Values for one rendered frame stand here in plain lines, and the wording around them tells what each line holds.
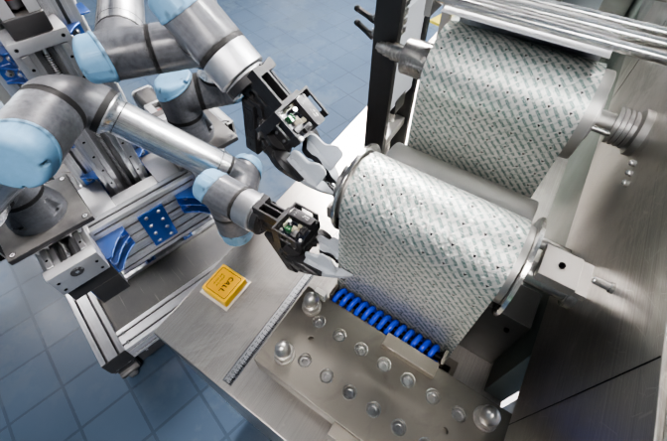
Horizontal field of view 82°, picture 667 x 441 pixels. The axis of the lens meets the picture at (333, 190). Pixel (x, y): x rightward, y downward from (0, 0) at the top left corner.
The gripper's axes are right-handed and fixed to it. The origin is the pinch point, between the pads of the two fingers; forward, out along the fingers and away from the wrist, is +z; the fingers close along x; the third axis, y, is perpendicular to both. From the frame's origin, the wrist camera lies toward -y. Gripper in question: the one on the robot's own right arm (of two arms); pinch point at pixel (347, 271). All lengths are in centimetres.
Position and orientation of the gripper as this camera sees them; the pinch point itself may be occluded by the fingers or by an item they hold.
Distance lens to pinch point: 70.5
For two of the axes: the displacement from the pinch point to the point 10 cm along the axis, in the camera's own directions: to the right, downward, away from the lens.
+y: 0.0, -6.3, -7.7
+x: 5.5, -6.5, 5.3
